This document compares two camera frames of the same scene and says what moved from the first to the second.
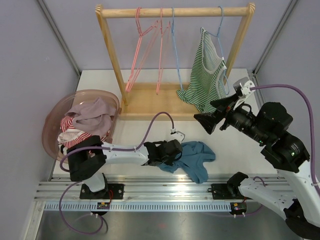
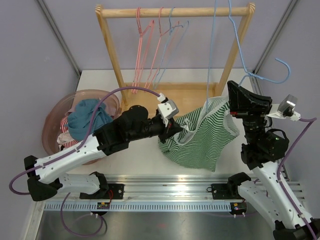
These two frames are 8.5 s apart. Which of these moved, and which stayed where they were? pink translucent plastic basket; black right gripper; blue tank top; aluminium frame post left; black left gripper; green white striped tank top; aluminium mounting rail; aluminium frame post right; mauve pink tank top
Moved: black left gripper; blue tank top; mauve pink tank top; green white striped tank top; black right gripper
Stayed: aluminium mounting rail; aluminium frame post right; aluminium frame post left; pink translucent plastic basket
